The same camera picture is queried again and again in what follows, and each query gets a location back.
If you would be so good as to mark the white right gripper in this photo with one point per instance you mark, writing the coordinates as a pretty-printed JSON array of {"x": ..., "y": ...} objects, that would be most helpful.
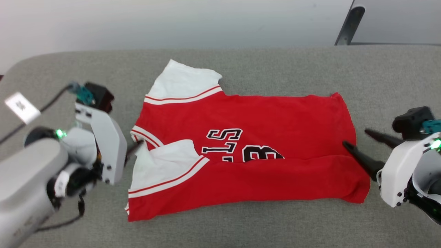
[{"x": 396, "y": 172}]

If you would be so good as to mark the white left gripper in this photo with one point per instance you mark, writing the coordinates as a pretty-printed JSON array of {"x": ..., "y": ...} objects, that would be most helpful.
[{"x": 110, "y": 148}]

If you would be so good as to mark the red number 23 basketball jersey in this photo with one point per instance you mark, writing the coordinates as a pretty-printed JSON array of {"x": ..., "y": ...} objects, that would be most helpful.
[{"x": 268, "y": 117}]

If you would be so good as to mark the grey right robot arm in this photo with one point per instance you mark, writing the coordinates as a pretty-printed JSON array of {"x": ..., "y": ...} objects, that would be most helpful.
[{"x": 427, "y": 179}]

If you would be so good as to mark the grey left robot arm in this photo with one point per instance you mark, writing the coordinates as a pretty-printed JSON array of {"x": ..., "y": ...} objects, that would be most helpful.
[{"x": 27, "y": 172}]

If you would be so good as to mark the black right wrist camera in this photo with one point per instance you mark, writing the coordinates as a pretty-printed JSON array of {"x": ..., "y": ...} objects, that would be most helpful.
[{"x": 411, "y": 120}]

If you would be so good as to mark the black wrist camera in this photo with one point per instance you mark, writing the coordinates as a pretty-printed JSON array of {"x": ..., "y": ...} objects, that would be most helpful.
[
  {"x": 101, "y": 96},
  {"x": 411, "y": 120}
]

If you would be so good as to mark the teal right camera connector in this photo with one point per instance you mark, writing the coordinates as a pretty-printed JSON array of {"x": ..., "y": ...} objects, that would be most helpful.
[{"x": 432, "y": 126}]

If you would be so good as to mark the teal camera connector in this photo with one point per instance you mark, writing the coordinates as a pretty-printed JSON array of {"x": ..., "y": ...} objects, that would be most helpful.
[
  {"x": 432, "y": 126},
  {"x": 82, "y": 93}
]

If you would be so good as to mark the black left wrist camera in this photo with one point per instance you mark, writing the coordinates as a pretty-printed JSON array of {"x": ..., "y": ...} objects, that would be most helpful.
[{"x": 101, "y": 96}]

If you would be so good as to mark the teal left camera connector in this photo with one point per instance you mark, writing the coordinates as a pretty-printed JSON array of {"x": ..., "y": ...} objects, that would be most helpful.
[{"x": 82, "y": 93}]

